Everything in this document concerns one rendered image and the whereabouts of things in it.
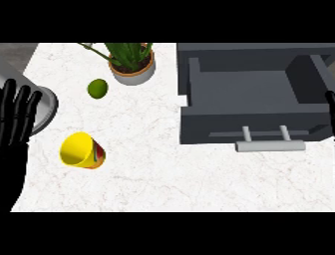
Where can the dark grey open drawer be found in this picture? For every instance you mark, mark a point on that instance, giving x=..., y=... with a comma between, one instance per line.
x=259, y=96

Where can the green lime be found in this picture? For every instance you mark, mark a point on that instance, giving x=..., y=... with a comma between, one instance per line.
x=97, y=88

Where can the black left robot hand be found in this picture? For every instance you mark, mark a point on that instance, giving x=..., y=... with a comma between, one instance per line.
x=1, y=139

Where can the potted green plant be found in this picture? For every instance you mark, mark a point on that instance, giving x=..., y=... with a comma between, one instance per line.
x=131, y=63

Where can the yellow cup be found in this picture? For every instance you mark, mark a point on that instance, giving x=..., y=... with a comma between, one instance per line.
x=81, y=150

